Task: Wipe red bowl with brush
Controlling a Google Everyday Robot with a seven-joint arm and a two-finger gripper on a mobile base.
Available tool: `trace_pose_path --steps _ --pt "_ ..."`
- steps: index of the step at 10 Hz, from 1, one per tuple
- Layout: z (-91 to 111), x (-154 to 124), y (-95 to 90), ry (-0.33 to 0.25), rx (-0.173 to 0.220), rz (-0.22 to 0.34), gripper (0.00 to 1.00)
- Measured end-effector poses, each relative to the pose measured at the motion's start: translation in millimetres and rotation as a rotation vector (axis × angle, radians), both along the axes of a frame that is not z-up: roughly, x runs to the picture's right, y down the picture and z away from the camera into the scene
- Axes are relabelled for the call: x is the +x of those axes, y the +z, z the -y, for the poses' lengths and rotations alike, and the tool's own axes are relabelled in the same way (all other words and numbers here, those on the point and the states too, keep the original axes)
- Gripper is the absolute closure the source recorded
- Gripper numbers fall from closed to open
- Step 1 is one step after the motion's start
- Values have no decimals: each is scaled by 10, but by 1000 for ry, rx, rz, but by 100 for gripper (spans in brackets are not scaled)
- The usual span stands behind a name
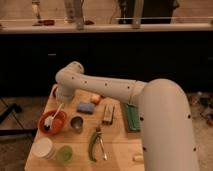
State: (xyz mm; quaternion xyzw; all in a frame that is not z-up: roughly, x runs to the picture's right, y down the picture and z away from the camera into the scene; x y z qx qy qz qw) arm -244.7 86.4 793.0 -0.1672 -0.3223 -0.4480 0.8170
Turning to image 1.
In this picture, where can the white dish brush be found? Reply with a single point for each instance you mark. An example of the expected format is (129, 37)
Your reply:
(49, 120)

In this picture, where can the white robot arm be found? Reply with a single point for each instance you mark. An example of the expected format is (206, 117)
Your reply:
(167, 134)

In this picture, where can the dark red bowl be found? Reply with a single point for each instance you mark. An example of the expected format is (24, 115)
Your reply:
(54, 92)

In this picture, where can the small orange fruit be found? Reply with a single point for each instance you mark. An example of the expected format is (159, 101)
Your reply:
(95, 99)

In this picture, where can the wooden block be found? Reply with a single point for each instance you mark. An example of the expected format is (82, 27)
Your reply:
(108, 114)

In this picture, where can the blue sponge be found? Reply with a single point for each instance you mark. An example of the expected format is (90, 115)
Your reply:
(85, 107)

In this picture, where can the green tray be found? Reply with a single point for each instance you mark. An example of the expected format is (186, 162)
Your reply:
(131, 118)

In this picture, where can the small metal cup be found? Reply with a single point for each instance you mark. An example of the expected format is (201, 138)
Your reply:
(77, 124)

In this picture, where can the small white object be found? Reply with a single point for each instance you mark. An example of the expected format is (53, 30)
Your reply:
(138, 158)

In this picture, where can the white lidded container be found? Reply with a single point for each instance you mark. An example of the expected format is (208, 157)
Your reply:
(43, 148)

